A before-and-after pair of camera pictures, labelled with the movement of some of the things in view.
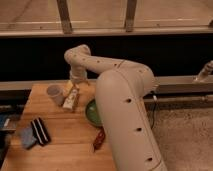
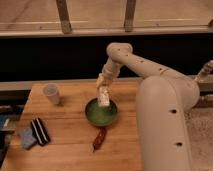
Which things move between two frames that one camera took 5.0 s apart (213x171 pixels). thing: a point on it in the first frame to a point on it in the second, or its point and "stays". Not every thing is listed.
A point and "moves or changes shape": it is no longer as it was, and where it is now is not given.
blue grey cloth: x=27 y=137 stays
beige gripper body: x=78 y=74 to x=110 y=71
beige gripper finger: x=68 y=87 to x=100 y=80
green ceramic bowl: x=92 y=113 stays
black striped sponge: x=41 y=131 stays
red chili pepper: x=100 y=138 stays
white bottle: x=71 y=98 moves or changes shape
